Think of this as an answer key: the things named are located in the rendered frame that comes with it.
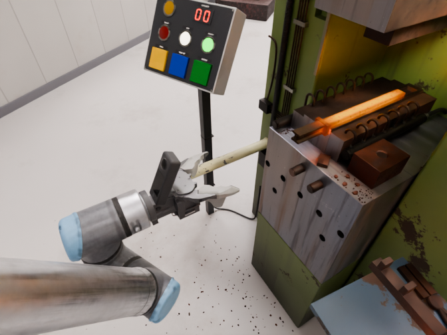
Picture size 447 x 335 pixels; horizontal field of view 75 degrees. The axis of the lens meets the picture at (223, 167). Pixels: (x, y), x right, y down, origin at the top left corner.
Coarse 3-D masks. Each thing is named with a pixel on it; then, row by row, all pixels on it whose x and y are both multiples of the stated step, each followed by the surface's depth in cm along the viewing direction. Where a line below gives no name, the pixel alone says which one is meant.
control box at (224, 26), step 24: (168, 0) 105; (192, 0) 101; (168, 24) 107; (192, 24) 102; (216, 24) 97; (240, 24) 99; (168, 48) 108; (192, 48) 103; (216, 48) 99; (216, 72) 100
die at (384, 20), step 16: (320, 0) 69; (336, 0) 65; (352, 0) 62; (368, 0) 59; (384, 0) 56; (400, 0) 55; (416, 0) 58; (432, 0) 60; (352, 16) 63; (368, 16) 60; (384, 16) 57; (400, 16) 58; (416, 16) 61; (432, 16) 64; (384, 32) 59
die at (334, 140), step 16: (384, 80) 104; (336, 96) 97; (352, 96) 95; (368, 96) 95; (416, 96) 94; (304, 112) 90; (320, 112) 88; (336, 112) 86; (368, 112) 86; (384, 112) 88; (400, 112) 88; (336, 128) 81; (352, 128) 82; (320, 144) 86; (336, 144) 81; (336, 160) 83
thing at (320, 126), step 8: (384, 96) 91; (392, 96) 91; (400, 96) 93; (360, 104) 88; (368, 104) 88; (376, 104) 88; (344, 112) 85; (352, 112) 85; (360, 112) 86; (320, 120) 81; (328, 120) 82; (336, 120) 82; (344, 120) 84; (304, 128) 79; (312, 128) 79; (320, 128) 80; (328, 128) 80; (296, 136) 78; (304, 136) 80; (312, 136) 80
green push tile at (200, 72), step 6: (198, 60) 102; (192, 66) 104; (198, 66) 102; (204, 66) 101; (210, 66) 100; (192, 72) 104; (198, 72) 103; (204, 72) 101; (210, 72) 101; (192, 78) 104; (198, 78) 103; (204, 78) 102; (204, 84) 102
